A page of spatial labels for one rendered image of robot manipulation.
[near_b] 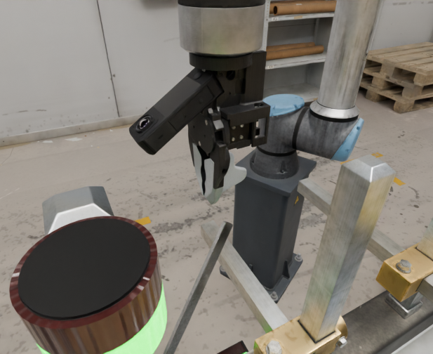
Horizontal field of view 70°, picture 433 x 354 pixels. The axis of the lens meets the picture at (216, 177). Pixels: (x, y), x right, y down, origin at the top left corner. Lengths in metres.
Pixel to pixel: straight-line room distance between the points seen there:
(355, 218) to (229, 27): 0.22
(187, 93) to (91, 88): 2.60
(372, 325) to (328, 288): 0.30
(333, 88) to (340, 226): 0.69
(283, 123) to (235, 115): 0.72
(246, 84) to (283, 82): 3.25
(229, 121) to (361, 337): 0.48
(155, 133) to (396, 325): 0.57
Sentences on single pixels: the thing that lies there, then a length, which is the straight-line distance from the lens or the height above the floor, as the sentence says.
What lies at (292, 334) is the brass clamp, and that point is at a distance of 0.50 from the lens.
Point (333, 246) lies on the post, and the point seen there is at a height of 1.00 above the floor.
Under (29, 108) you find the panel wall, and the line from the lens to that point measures 2.99.
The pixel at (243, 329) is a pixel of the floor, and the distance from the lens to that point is 1.45.
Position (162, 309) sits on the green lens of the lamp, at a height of 1.12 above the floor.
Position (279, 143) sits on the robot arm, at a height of 0.74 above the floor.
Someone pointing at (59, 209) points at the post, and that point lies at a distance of 0.18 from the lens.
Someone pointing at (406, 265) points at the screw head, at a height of 0.87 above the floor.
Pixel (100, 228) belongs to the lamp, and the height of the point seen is 1.15.
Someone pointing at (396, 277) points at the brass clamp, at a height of 0.85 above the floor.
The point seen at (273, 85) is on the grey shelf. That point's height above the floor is 0.16.
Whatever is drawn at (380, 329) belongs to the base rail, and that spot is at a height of 0.70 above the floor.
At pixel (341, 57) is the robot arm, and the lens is 0.98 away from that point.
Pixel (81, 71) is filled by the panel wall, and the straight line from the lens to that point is 2.90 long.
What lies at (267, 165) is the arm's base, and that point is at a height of 0.65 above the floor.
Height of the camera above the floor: 1.26
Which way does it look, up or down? 35 degrees down
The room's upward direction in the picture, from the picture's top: straight up
